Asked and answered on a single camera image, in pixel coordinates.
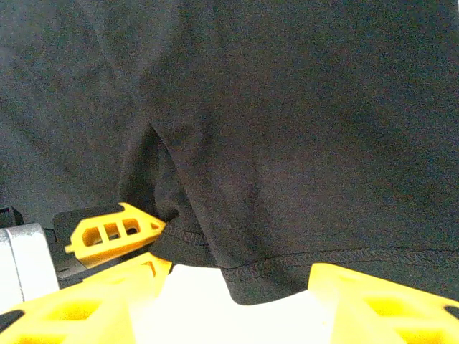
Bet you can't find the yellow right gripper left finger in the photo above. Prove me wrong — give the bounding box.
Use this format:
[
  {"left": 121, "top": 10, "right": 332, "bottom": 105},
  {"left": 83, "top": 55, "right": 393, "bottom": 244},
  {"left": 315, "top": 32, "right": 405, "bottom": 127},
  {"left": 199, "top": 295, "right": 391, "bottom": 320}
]
[{"left": 0, "top": 252, "right": 174, "bottom": 344}]

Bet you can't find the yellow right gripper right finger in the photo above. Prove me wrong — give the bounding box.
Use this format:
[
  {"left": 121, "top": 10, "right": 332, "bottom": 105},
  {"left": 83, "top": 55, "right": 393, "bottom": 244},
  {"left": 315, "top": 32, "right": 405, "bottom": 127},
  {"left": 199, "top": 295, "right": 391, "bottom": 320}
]
[{"left": 308, "top": 263, "right": 459, "bottom": 344}]

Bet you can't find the black t-shirt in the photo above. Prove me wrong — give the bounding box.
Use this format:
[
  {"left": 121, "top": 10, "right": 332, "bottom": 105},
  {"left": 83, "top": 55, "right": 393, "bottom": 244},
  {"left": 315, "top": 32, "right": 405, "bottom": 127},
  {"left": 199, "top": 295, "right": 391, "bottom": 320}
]
[{"left": 0, "top": 0, "right": 459, "bottom": 305}]

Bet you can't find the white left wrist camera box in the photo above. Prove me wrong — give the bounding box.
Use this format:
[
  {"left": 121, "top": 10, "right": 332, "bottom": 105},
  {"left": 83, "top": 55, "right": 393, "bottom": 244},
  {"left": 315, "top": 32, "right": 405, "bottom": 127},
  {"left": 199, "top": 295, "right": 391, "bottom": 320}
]
[{"left": 0, "top": 206, "right": 60, "bottom": 305}]

